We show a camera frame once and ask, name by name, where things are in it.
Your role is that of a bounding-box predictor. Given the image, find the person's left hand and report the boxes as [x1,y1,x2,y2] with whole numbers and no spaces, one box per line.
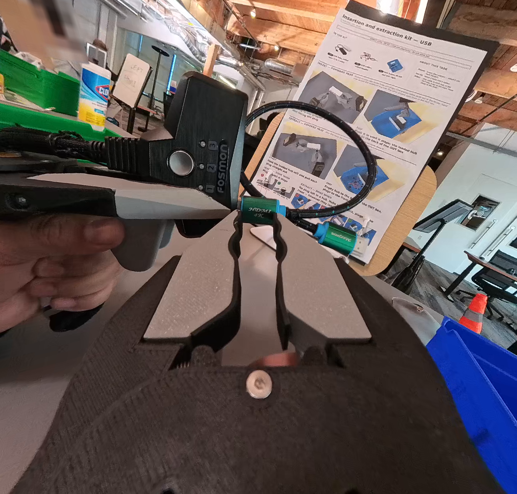
[0,213,126,333]

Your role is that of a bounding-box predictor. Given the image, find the printed instruction sheet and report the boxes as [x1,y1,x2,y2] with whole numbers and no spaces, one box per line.
[250,8,489,265]

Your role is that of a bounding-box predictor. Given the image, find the black tablet floor stand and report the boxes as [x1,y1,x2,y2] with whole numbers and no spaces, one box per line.
[390,199,474,296]

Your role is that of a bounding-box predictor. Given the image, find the wooden document board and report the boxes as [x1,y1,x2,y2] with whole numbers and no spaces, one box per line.
[244,0,501,277]

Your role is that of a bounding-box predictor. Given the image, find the black floor lamp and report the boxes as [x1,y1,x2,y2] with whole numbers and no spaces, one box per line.
[150,44,171,133]

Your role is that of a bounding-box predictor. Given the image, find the braided usb cable green plugs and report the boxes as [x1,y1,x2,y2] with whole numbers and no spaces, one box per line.
[239,100,378,261]

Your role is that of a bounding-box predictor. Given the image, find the small green bin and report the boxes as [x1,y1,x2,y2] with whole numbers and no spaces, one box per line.
[0,49,81,117]

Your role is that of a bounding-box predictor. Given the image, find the blue plastic bin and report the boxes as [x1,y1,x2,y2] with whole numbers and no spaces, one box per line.
[426,316,517,494]

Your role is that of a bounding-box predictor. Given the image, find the black office chair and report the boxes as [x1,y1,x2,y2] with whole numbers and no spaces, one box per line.
[456,249,517,321]

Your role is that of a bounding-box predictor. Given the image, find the white wipes canister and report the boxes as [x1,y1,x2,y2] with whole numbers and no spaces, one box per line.
[78,62,112,133]

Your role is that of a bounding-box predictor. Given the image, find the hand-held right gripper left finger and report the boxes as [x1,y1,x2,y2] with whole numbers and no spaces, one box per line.
[143,212,243,350]

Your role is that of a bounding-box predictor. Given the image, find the orange traffic cone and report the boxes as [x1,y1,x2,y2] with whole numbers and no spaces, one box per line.
[458,293,489,335]

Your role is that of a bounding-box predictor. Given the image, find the white handwritten sign board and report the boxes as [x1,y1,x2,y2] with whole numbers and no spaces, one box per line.
[112,53,153,109]

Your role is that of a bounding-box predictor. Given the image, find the dark grey hub with button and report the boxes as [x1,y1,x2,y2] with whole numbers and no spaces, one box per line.
[139,71,250,238]

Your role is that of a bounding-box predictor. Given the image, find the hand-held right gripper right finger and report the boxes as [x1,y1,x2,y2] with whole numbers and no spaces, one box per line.
[275,213,372,350]

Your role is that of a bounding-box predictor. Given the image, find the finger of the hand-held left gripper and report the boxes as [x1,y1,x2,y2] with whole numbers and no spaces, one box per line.
[28,172,233,220]

